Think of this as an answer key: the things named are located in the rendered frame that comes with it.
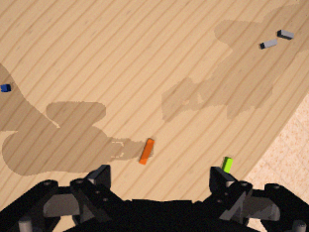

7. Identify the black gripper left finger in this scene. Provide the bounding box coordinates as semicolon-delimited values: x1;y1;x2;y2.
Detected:
0;165;144;232

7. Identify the lime green rod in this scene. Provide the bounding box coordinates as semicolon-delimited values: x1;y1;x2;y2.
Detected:
222;157;233;173

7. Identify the orange rod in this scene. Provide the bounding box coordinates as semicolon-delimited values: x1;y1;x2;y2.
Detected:
139;138;155;165

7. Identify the small blue cube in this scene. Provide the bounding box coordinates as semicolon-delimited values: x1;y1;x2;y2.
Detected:
0;84;12;92

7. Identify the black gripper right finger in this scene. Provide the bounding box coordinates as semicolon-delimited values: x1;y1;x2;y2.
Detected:
184;167;309;232

